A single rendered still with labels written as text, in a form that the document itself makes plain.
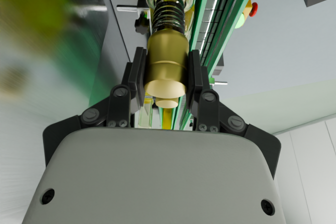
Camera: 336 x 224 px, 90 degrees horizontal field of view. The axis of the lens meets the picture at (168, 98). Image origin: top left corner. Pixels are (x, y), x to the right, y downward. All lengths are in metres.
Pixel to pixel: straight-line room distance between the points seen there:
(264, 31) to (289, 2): 0.12
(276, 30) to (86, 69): 0.69
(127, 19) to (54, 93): 0.35
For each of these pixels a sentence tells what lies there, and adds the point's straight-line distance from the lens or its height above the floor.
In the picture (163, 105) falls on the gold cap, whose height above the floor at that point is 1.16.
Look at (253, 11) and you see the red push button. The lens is 0.62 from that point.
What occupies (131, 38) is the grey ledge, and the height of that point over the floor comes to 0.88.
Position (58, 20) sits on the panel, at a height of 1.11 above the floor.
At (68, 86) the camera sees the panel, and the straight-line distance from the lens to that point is 0.24.
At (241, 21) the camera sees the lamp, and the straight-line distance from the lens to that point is 0.57.
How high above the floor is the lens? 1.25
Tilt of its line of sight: 23 degrees down
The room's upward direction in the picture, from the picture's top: 177 degrees counter-clockwise
